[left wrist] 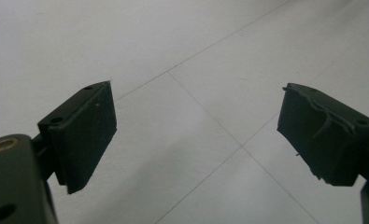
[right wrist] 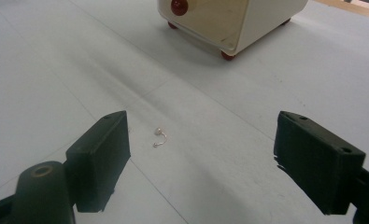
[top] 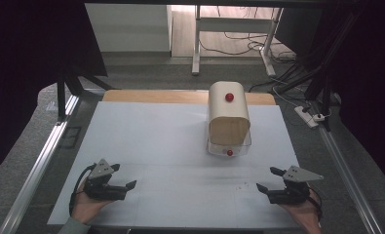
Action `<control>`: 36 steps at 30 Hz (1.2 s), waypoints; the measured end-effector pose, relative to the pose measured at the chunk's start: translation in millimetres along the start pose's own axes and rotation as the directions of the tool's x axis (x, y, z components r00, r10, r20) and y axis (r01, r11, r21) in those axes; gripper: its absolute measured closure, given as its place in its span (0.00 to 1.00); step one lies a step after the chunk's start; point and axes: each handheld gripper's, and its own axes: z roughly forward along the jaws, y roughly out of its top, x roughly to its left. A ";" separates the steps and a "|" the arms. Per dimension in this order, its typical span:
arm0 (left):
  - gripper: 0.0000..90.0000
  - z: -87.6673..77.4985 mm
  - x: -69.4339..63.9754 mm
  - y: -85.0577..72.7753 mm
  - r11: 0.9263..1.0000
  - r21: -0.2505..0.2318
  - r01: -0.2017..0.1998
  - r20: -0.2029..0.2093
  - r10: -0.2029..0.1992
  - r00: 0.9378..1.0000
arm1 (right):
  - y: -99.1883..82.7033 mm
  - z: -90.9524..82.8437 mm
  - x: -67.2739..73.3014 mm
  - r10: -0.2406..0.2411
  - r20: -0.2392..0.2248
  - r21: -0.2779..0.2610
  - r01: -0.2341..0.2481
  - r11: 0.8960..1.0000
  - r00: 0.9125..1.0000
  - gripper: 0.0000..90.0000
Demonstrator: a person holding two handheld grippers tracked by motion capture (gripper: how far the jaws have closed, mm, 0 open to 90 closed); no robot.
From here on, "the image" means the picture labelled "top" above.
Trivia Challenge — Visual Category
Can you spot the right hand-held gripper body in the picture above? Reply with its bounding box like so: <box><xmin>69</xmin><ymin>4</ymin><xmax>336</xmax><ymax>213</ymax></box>
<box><xmin>266</xmin><ymin>165</ymin><xmax>325</xmax><ymax>206</ymax></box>

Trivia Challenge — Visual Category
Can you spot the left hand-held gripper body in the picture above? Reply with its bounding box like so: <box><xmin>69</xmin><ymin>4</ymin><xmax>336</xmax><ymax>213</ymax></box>
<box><xmin>84</xmin><ymin>158</ymin><xmax>129</xmax><ymax>201</ymax></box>

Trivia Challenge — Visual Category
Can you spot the clear drawer with red knob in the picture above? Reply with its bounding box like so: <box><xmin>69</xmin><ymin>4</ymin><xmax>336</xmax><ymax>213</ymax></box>
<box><xmin>206</xmin><ymin>129</ymin><xmax>252</xmax><ymax>158</ymax></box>

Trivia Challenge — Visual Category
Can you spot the cream box with red knob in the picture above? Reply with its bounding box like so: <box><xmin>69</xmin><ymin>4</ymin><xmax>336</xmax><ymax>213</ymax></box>
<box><xmin>207</xmin><ymin>81</ymin><xmax>251</xmax><ymax>146</ymax></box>

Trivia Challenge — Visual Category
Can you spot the person's left hand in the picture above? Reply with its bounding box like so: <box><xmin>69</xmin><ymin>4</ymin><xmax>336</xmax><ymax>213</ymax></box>
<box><xmin>71</xmin><ymin>179</ymin><xmax>115</xmax><ymax>225</ymax></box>

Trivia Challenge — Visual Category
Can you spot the person's right hand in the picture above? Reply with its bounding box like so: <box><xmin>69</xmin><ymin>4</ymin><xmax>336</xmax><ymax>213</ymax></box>
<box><xmin>279</xmin><ymin>190</ymin><xmax>324</xmax><ymax>234</ymax></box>

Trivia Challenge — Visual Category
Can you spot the white table mat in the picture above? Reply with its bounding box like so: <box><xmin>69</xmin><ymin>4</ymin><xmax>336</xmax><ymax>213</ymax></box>
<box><xmin>47</xmin><ymin>100</ymin><xmax>301</xmax><ymax>229</ymax></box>

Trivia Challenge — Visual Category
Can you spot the black floor plate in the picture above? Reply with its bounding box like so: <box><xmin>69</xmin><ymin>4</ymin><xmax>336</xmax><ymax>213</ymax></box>
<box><xmin>58</xmin><ymin>126</ymin><xmax>83</xmax><ymax>150</ymax></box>

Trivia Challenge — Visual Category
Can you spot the white power strip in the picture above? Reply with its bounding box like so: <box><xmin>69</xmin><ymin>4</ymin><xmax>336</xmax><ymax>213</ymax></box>
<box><xmin>293</xmin><ymin>105</ymin><xmax>320</xmax><ymax>129</ymax></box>

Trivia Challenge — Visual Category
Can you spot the white plug adapter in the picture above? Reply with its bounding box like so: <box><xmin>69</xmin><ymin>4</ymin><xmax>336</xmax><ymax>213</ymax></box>
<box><xmin>312</xmin><ymin>111</ymin><xmax>328</xmax><ymax>123</ymax></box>

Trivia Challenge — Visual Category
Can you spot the black metal stand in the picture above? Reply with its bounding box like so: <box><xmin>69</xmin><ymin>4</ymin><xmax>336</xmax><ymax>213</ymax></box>
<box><xmin>273</xmin><ymin>8</ymin><xmax>364</xmax><ymax>133</ymax></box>
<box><xmin>56</xmin><ymin>62</ymin><xmax>117</xmax><ymax>124</ymax></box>

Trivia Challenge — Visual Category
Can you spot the dark curtain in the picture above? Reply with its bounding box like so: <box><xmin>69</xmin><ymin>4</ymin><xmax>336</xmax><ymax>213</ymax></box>
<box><xmin>323</xmin><ymin>0</ymin><xmax>385</xmax><ymax>193</ymax></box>
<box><xmin>0</xmin><ymin>0</ymin><xmax>109</xmax><ymax>184</ymax></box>

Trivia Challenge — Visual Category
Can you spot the white cabinet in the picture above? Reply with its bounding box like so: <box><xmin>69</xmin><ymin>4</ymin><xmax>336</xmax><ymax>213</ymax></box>
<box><xmin>84</xmin><ymin>3</ymin><xmax>173</xmax><ymax>54</ymax></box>

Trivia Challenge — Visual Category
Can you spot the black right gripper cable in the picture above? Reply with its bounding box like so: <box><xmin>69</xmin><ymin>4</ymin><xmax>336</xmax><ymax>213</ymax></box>
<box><xmin>306</xmin><ymin>185</ymin><xmax>325</xmax><ymax>222</ymax></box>

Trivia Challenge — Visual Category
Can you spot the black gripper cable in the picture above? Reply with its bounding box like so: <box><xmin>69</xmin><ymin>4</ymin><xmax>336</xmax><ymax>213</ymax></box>
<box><xmin>68</xmin><ymin>163</ymin><xmax>97</xmax><ymax>217</ymax></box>
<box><xmin>306</xmin><ymin>185</ymin><xmax>325</xmax><ymax>222</ymax></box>

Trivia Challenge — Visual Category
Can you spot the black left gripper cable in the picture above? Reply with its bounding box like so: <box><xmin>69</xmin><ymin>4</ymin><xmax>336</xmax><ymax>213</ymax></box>
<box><xmin>68</xmin><ymin>163</ymin><xmax>97</xmax><ymax>217</ymax></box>

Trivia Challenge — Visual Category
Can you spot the aluminium rail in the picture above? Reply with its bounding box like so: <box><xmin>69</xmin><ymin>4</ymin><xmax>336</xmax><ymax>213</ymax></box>
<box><xmin>0</xmin><ymin>94</ymin><xmax>81</xmax><ymax>234</ymax></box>
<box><xmin>316</xmin><ymin>122</ymin><xmax>385</xmax><ymax>234</ymax></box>

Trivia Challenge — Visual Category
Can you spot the white power strip cable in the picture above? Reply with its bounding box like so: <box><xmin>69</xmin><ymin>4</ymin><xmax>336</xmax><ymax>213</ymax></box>
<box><xmin>272</xmin><ymin>85</ymin><xmax>301</xmax><ymax>109</ymax></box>

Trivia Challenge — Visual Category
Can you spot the black floor cable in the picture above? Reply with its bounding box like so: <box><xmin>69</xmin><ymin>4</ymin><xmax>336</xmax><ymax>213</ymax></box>
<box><xmin>199</xmin><ymin>31</ymin><xmax>299</xmax><ymax>63</ymax></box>

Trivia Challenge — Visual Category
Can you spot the white desk frame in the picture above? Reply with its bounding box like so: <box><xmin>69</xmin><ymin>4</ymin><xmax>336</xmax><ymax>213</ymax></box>
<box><xmin>191</xmin><ymin>4</ymin><xmax>285</xmax><ymax>78</ymax></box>

